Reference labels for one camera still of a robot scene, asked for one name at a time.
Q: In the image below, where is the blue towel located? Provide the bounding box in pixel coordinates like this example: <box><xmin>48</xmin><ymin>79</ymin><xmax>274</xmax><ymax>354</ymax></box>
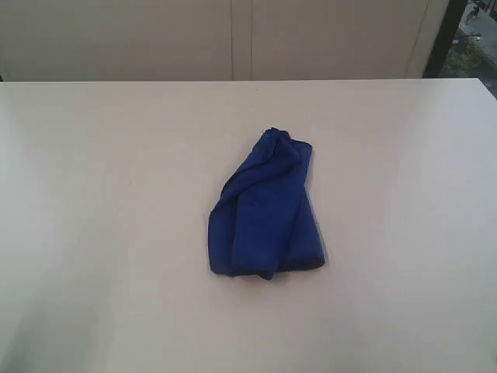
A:
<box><xmin>207</xmin><ymin>128</ymin><xmax>325</xmax><ymax>280</ymax></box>

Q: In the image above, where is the black window frame post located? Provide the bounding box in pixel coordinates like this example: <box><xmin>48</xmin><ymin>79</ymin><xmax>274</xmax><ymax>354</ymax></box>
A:
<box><xmin>422</xmin><ymin>0</ymin><xmax>467</xmax><ymax>78</ymax></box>

